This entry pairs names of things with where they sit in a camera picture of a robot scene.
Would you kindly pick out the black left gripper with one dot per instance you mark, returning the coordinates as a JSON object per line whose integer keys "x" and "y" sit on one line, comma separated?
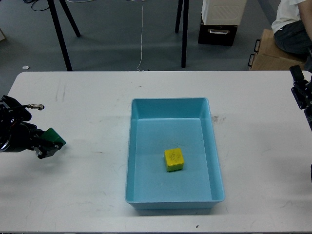
{"x": 25, "y": 136}

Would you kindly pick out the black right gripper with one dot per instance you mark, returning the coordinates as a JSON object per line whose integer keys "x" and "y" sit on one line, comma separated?
{"x": 302, "y": 92}

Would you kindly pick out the green block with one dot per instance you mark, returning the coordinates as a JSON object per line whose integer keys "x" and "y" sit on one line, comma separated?
{"x": 52, "y": 136}

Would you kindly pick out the yellow block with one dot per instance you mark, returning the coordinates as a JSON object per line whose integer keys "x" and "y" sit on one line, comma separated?
{"x": 174, "y": 159}

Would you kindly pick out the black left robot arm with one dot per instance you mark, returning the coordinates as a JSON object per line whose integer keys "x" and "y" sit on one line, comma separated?
{"x": 12, "y": 112}

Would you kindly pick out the brown cardboard box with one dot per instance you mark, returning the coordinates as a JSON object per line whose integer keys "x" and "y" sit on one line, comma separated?
{"x": 268, "y": 57}

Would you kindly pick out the white appliance box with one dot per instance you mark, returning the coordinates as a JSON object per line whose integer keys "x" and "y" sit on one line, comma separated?
{"x": 222, "y": 12}

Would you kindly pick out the light blue plastic box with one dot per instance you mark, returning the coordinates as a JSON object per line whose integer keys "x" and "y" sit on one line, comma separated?
{"x": 159, "y": 124}

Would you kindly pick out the seated person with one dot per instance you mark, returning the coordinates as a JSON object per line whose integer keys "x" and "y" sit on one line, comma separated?
{"x": 292, "y": 29}

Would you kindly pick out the black tripod legs left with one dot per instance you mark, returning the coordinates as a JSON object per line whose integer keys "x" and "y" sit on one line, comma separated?
{"x": 59, "y": 33}

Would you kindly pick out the black tripod legs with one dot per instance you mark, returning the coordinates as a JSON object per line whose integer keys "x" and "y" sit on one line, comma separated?
{"x": 59, "y": 33}
{"x": 182, "y": 14}

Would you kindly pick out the black tripod legs right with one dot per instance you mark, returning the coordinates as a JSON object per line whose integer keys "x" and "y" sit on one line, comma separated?
{"x": 182, "y": 14}

